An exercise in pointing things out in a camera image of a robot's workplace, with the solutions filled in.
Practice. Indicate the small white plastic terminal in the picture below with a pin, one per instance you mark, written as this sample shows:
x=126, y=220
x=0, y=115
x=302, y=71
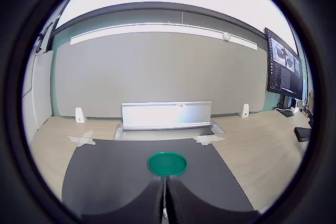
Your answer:
x=165, y=212

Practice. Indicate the round green lid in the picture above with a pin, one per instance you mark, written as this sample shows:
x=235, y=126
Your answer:
x=168, y=163

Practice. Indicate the dark grey mat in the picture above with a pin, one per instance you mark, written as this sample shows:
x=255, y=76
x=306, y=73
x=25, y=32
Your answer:
x=105, y=171

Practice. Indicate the white tape piece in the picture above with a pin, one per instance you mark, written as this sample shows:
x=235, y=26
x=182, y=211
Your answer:
x=84, y=140
x=208, y=140

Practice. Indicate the black flat device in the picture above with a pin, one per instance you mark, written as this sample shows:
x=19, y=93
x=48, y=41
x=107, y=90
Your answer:
x=302, y=134

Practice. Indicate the grey partition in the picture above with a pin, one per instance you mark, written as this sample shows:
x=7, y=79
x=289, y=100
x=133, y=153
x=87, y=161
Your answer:
x=157, y=77

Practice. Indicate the black computer monitor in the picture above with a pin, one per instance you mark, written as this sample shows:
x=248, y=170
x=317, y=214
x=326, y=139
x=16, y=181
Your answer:
x=284, y=72

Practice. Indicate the round white knob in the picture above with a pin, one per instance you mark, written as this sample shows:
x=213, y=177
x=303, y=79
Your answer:
x=226, y=36

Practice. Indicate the small white duct label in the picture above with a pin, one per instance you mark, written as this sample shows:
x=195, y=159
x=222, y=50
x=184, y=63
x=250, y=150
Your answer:
x=181, y=105

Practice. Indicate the small white table bracket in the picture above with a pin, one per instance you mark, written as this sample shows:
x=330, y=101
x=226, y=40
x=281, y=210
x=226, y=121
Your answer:
x=245, y=111
x=79, y=116

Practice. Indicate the white wall panel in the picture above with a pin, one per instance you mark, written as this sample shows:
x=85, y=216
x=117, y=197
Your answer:
x=43, y=90

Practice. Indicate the green partition frame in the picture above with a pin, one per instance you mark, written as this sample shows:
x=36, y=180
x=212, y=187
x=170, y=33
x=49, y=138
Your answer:
x=53, y=77

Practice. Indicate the white partition top rail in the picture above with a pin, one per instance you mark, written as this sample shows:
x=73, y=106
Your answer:
x=157, y=28

